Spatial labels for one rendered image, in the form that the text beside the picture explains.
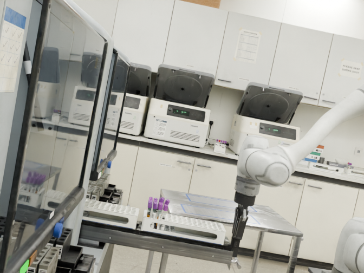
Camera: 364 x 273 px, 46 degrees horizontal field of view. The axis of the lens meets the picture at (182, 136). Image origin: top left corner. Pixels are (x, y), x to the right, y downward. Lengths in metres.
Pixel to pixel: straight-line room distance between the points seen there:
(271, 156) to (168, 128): 2.52
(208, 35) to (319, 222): 2.01
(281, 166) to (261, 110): 3.03
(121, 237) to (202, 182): 2.42
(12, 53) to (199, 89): 3.65
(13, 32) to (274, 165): 0.96
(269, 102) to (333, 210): 1.17
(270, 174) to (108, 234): 0.59
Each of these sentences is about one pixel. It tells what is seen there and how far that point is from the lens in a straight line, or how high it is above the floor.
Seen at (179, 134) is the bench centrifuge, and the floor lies 1.00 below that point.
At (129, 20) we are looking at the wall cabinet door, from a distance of 4.17.
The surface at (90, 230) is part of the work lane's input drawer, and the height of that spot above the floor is 0.79.
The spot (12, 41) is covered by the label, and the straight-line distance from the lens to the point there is 0.56.
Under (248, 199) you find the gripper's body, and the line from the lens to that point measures 1.56.
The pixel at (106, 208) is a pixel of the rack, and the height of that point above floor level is 0.86.
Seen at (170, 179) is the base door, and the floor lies 0.58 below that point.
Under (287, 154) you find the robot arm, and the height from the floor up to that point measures 1.18.
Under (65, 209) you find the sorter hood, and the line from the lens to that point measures 1.02.
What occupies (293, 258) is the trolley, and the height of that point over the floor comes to 0.70.
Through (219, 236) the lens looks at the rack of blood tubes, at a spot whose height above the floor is 0.84.
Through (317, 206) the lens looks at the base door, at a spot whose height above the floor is 0.58.
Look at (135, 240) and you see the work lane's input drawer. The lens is 1.54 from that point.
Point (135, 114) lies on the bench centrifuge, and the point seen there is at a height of 1.09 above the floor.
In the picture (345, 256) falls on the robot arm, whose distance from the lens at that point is 1.82.
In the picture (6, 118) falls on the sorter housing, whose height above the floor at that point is 1.22.
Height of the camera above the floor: 1.28
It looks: 5 degrees down
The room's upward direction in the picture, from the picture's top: 11 degrees clockwise
